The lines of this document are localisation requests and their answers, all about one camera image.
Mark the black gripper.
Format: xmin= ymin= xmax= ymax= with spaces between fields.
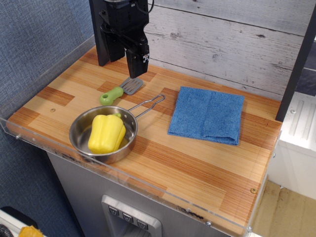
xmin=99 ymin=4 xmax=150 ymax=79

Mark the yellow toy capsicum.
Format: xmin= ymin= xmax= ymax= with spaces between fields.
xmin=88 ymin=113 xmax=126 ymax=154

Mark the small steel pan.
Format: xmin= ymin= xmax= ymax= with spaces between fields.
xmin=69 ymin=94 xmax=165 ymax=164

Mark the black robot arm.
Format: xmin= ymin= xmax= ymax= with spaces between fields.
xmin=99 ymin=0 xmax=153 ymax=79

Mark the blue folded cloth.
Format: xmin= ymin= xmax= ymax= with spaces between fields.
xmin=168 ymin=86 xmax=244 ymax=146

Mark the clear acrylic table guard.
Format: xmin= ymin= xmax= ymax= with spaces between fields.
xmin=0 ymin=48 xmax=281 ymax=237

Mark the grey cabinet with dispenser panel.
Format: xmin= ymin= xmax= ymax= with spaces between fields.
xmin=48 ymin=153 xmax=225 ymax=237

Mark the white ridged side unit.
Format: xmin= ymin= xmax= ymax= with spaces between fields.
xmin=268 ymin=92 xmax=316 ymax=199

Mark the yellow object bottom left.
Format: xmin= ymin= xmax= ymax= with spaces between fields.
xmin=18 ymin=226 xmax=44 ymax=237

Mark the green handled grey spatula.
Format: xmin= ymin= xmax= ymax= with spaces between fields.
xmin=99 ymin=77 xmax=143 ymax=106

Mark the black right vertical post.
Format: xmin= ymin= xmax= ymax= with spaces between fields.
xmin=275 ymin=0 xmax=316 ymax=122

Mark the black braided cable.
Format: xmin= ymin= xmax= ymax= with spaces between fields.
xmin=0 ymin=223 xmax=13 ymax=237

